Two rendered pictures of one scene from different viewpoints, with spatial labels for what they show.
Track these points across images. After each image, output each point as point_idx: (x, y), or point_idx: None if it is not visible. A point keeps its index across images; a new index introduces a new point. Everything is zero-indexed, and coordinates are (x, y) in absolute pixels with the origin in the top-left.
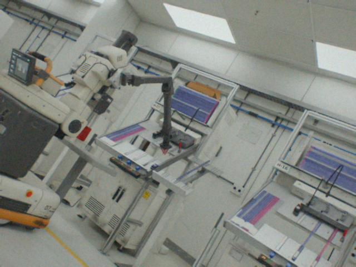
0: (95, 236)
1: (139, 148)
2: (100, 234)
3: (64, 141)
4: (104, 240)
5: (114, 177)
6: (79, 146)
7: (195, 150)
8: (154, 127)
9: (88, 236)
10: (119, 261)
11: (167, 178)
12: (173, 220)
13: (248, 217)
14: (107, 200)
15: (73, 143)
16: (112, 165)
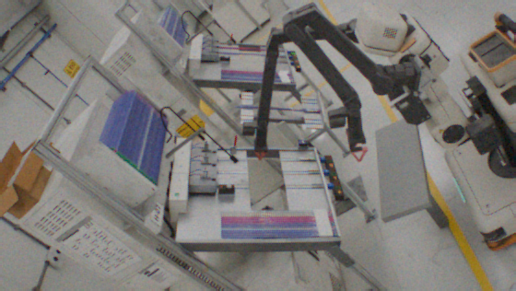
0: (357, 260)
1: (205, 285)
2: None
3: (428, 184)
4: (341, 264)
5: (304, 262)
6: (400, 190)
7: None
8: (196, 215)
9: (372, 248)
10: (354, 212)
11: (312, 117)
12: None
13: None
14: (323, 269)
15: (418, 168)
16: (298, 269)
